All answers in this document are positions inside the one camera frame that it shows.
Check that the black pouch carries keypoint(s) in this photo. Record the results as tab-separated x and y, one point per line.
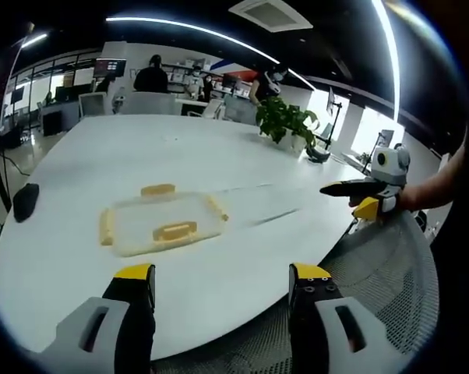
25	202

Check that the ceiling light strip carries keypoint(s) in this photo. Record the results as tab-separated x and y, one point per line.
203	33
388	54

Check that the green potted plant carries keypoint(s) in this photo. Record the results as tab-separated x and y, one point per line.
287	118

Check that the black cabinet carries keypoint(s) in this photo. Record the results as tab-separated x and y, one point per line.
55	121

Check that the wall monitor screen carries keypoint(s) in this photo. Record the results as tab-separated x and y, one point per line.
110	67

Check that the black clamp base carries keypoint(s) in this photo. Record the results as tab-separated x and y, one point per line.
317	154

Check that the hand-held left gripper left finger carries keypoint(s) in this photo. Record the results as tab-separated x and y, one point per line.
102	331

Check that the ceiling air vent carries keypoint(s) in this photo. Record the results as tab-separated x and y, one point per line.
271	13

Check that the clear lid with yellow clips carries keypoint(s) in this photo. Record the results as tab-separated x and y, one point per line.
164	222

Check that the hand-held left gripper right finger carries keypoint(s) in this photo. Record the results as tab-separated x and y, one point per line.
336	331

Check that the white office chair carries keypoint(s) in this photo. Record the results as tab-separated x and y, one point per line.
149	103
91	104

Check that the grey mesh office chair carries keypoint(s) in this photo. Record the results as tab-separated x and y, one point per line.
386	280

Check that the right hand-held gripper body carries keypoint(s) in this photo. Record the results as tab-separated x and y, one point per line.
390	171

